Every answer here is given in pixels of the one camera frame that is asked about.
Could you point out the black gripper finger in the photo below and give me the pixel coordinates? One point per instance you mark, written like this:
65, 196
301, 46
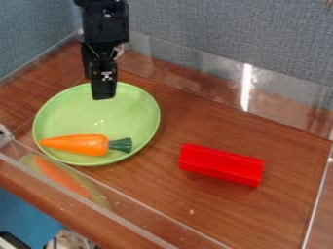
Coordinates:
87, 60
103, 79

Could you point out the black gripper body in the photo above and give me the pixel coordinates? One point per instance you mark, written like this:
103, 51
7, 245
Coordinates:
104, 19

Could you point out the green plastic plate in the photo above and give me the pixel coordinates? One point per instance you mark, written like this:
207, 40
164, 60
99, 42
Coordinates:
128, 115

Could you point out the orange toy carrot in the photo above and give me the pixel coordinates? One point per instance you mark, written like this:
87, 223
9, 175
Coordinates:
87, 144

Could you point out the red rectangular block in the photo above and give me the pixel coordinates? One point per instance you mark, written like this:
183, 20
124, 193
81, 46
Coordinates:
223, 165

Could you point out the clear acrylic enclosure wall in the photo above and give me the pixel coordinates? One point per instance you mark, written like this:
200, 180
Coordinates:
144, 203

